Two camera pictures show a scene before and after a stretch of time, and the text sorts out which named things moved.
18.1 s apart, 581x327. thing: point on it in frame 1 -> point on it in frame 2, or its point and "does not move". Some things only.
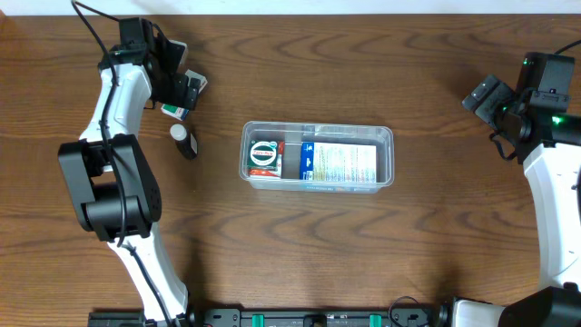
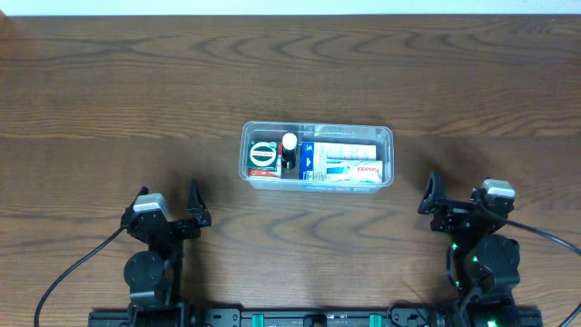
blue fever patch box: x=338 y=163 does not move
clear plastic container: x=316 y=157 does not move
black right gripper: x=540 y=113 -> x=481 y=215
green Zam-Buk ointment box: x=262 y=153 does not move
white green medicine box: x=180 y=113 -> x=354 y=171
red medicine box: x=270 y=172 does not move
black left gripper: x=182 y=89 -> x=177 y=225
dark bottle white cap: x=184 y=140 -> x=289 y=142
